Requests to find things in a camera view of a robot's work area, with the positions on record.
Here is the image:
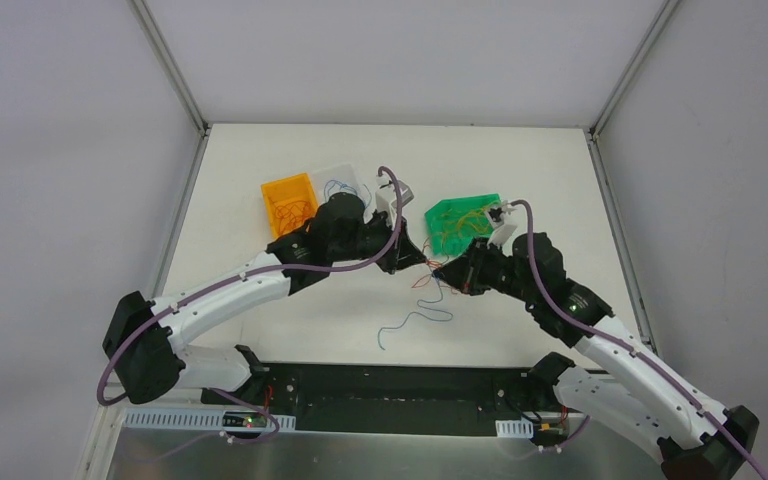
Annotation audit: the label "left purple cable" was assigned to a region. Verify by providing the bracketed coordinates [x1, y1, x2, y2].
[96, 165, 405, 458]

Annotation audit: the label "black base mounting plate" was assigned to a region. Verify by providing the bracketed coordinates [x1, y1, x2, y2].
[232, 363, 562, 437]

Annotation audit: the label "purple cable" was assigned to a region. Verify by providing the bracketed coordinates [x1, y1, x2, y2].
[499, 198, 768, 480]
[96, 165, 405, 458]

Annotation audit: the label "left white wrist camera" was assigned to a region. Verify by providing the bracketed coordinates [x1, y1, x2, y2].
[374, 174, 415, 229]

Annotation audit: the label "red-orange single wire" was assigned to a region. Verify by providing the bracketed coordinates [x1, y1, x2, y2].
[271, 197, 316, 236]

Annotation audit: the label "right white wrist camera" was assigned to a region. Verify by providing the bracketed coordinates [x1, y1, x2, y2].
[484, 201, 518, 248]

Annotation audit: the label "white plastic bin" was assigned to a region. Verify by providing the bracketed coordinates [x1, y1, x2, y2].
[308, 163, 371, 206]

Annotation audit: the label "orange plastic bin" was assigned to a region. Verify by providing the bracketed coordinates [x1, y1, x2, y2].
[261, 173, 319, 239]

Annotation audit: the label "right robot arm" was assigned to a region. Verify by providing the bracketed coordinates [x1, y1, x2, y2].
[433, 233, 760, 479]

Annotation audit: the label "orange and blue wires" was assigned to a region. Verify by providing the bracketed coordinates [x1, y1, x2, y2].
[375, 254, 455, 351]

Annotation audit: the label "blue single wire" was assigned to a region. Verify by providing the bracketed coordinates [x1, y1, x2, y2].
[322, 177, 367, 203]

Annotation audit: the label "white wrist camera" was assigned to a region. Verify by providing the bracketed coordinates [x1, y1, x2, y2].
[484, 201, 518, 248]
[374, 174, 415, 229]

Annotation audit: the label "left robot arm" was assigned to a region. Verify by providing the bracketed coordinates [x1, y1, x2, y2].
[96, 191, 426, 406]

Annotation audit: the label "green plastic bin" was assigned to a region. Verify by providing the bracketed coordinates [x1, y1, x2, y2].
[424, 193, 501, 256]

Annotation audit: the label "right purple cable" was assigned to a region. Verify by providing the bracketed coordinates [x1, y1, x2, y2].
[499, 198, 768, 480]

